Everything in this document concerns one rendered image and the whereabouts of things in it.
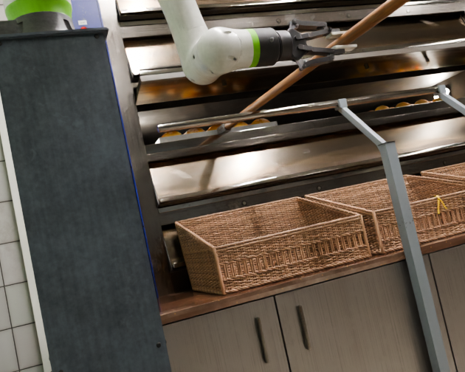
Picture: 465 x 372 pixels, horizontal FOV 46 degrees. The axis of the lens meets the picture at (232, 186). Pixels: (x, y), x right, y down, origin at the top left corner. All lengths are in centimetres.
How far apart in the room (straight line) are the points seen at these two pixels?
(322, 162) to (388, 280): 74
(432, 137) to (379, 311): 117
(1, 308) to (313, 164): 137
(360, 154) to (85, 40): 171
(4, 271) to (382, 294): 133
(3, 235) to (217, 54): 117
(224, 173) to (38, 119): 134
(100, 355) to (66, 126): 41
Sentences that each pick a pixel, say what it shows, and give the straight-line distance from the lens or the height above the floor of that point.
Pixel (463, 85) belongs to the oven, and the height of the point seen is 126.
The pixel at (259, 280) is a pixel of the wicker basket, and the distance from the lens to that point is 177.
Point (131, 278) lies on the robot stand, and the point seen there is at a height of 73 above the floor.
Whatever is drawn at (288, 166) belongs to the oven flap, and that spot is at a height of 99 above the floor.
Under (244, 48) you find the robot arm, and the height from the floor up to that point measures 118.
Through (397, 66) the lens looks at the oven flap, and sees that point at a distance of 280.
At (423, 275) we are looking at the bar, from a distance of 195.
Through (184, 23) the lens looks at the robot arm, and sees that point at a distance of 143.
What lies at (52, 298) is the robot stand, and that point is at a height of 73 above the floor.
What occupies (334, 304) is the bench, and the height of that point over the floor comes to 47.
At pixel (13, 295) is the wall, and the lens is 214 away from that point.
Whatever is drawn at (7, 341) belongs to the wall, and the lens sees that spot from 215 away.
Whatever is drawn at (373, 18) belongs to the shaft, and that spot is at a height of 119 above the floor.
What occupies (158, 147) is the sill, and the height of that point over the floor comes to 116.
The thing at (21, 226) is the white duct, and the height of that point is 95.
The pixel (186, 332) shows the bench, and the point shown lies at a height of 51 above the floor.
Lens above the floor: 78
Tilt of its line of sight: 4 degrees up
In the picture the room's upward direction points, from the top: 12 degrees counter-clockwise
